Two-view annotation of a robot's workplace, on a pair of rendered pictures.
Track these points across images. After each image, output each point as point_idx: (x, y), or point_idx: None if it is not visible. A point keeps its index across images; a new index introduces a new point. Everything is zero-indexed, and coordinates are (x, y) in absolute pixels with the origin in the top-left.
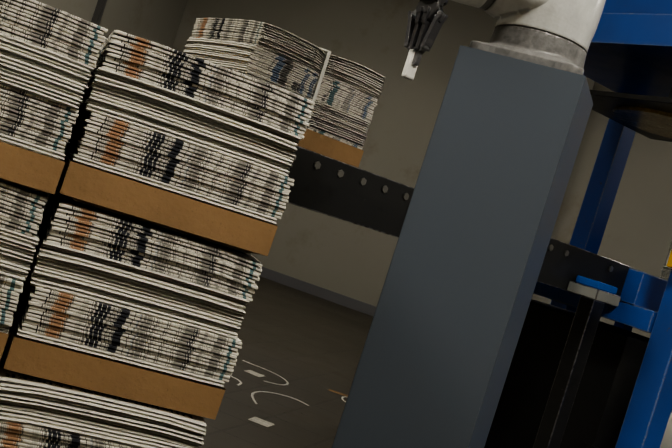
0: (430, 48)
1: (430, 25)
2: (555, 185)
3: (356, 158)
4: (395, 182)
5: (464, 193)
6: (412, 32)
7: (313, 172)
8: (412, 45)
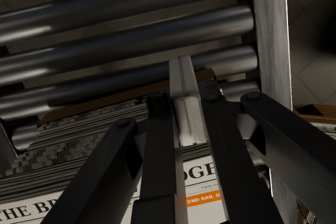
0: (269, 98)
1: (326, 221)
2: None
3: (215, 80)
4: (288, 38)
5: None
6: (115, 200)
7: None
8: (181, 151)
